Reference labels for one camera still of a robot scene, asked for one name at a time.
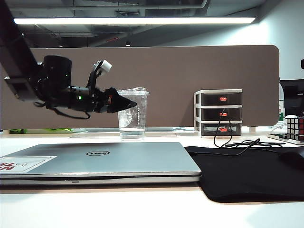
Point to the white wrist camera with mount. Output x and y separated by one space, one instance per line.
105 66

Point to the black monitor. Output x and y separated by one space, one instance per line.
293 99

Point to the Rubik's cube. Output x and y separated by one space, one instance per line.
294 129

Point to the bright green object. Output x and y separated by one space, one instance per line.
59 130

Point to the silver Dell laptop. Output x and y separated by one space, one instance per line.
133 159

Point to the clear plastic Starbucks cup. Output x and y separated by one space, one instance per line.
140 118

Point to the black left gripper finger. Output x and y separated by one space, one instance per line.
118 103

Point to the white flat device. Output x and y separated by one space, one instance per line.
278 137

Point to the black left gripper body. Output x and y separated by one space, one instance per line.
88 99

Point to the black mouse pad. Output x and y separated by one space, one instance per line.
242 178

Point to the dark green object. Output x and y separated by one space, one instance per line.
17 131

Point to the brown desk divider panel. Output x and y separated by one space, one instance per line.
190 71

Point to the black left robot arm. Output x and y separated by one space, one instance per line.
57 73

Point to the white round object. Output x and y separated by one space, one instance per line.
291 116

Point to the white divider foot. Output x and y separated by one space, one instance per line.
253 129

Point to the clear bottle with green label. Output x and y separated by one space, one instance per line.
281 104

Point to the white three-drawer desk organizer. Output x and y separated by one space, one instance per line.
197 113

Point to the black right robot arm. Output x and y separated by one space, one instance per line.
302 64

